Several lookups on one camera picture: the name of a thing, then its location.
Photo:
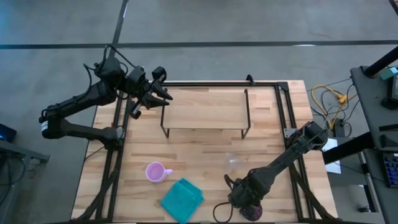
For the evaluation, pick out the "black keyboard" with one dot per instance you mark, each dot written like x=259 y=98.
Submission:
x=391 y=171

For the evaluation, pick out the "grey side table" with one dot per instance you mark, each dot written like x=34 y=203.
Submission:
x=18 y=152

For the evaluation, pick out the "wooden shelf with black frame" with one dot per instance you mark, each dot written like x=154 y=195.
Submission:
x=205 y=109

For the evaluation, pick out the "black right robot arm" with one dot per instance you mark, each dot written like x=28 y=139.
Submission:
x=289 y=155

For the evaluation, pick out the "purple faceted plastic cup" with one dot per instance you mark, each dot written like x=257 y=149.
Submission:
x=252 y=214

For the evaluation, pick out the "black clamp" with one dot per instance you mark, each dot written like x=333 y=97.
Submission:
x=250 y=79

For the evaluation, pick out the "pink plastic mug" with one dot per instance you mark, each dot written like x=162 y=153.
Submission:
x=155 y=172

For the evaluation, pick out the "black stand leg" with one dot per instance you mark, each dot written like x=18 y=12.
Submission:
x=345 y=149
x=382 y=62

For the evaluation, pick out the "teal knitted cloth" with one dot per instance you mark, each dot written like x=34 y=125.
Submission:
x=182 y=200

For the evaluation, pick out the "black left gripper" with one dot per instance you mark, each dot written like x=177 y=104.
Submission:
x=136 y=81

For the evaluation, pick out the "black power strip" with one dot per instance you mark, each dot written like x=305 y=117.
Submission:
x=340 y=128

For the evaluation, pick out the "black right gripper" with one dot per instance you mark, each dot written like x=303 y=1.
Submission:
x=245 y=193

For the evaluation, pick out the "black device with blue light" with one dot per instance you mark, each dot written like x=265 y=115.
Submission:
x=6 y=133

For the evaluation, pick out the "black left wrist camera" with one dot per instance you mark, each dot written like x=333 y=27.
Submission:
x=159 y=74

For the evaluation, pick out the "grey desk with devices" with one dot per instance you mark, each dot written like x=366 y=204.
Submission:
x=370 y=102

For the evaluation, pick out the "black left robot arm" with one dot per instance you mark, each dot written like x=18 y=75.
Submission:
x=77 y=99

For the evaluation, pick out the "clear plastic cup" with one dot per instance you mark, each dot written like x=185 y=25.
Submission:
x=234 y=162

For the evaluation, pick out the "grey corner bracket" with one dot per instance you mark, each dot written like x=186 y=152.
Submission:
x=289 y=132

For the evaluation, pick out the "white paper sheet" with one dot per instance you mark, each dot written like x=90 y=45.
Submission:
x=334 y=166

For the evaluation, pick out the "teal box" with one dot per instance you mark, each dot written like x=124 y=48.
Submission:
x=389 y=73

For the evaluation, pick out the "black aluminium table frame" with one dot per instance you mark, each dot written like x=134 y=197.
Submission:
x=202 y=84

